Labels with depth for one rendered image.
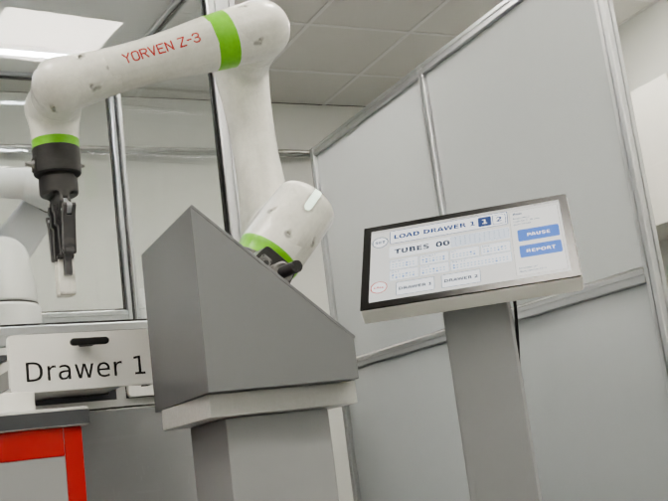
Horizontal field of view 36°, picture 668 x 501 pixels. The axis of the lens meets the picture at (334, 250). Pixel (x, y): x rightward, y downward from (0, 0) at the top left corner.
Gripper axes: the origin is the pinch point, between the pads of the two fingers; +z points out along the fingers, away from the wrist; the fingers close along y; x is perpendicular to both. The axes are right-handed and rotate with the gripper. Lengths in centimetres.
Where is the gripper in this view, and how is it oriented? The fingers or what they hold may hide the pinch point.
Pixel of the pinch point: (65, 278)
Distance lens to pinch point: 207.4
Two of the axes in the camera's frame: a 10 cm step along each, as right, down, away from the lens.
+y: 4.9, -2.2, -8.4
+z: 1.2, 9.7, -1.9
